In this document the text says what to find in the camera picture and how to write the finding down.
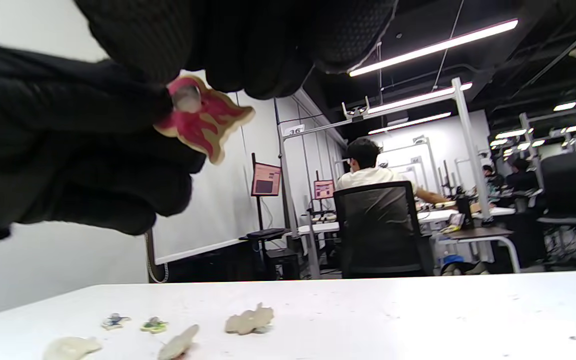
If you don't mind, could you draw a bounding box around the person's right hand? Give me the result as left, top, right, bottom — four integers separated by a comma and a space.
0, 0, 399, 246

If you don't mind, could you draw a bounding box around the pink jellyfish puzzle piece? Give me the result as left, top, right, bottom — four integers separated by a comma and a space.
154, 74, 256, 165

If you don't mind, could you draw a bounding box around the blue shark puzzle piece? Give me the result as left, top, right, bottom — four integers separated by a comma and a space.
101, 313, 132, 331

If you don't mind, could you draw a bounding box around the green turtle puzzle piece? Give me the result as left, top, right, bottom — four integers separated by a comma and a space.
140, 317, 169, 334

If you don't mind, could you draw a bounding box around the wooden whale-shaped puzzle piece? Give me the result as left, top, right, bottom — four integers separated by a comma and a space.
43, 336, 103, 360

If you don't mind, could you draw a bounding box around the wooden octopus-shaped puzzle piece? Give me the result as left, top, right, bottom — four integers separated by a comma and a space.
157, 324, 200, 360

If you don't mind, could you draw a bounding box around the wooden seahorse-shaped puzzle piece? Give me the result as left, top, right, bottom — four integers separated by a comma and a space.
224, 302, 275, 336

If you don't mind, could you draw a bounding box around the large pink-screen monitor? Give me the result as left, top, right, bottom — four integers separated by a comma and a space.
251, 162, 283, 197

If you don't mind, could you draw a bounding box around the black monitor stand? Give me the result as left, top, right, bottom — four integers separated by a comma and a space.
238, 152, 301, 281

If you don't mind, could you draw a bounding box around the black keyboard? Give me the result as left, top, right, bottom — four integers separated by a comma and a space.
246, 228, 289, 239

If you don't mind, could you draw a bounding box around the black computer tower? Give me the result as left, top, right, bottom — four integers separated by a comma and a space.
265, 248, 301, 281

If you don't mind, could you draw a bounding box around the small pink-screen monitor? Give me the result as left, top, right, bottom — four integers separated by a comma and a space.
313, 179, 335, 200

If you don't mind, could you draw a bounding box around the black mesh office chair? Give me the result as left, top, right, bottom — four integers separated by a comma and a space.
333, 181, 436, 279

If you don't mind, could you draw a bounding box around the group of ceiling strip lights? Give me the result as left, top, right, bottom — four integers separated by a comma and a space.
349, 19, 576, 151

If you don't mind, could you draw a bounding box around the white-framed rolling side table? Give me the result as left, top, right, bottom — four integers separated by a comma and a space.
440, 226, 521, 275

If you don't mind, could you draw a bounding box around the white hanging cord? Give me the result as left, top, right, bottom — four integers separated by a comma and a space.
144, 231, 170, 284

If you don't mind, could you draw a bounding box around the white metal frame rig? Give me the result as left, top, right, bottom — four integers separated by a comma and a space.
273, 77, 493, 280

